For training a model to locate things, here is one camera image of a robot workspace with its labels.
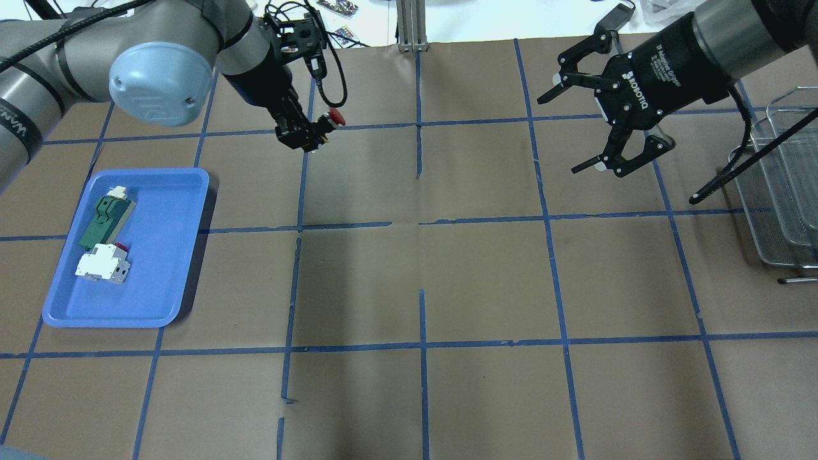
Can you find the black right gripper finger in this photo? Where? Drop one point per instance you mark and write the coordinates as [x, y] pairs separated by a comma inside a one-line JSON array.
[[600, 42], [613, 158]]

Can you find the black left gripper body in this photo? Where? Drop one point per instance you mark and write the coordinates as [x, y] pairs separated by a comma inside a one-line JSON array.
[[262, 82]]

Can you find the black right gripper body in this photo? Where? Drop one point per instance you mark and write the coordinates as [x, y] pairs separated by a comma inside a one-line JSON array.
[[661, 67]]

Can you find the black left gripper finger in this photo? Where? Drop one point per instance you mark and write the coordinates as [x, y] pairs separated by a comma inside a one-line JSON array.
[[315, 142], [322, 125]]

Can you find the red emergency push button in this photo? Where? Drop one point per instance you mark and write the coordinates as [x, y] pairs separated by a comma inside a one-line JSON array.
[[336, 116]]

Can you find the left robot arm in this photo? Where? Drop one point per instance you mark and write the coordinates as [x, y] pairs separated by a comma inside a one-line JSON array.
[[155, 60]]

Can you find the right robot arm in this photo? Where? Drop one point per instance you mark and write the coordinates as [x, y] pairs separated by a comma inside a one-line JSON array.
[[738, 38]]

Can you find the blue plastic tray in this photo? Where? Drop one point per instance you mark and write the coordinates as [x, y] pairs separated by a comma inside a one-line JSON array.
[[139, 279]]

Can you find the white circuit breaker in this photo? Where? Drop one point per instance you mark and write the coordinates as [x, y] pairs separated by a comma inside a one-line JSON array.
[[104, 262]]

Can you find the aluminium frame post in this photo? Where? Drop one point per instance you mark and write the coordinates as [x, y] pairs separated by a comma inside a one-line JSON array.
[[411, 26]]

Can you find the wire mesh shelf rack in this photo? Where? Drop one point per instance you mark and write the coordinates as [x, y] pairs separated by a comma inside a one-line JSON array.
[[774, 170]]

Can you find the green white switch module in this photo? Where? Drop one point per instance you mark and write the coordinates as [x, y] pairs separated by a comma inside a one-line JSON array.
[[110, 214]]

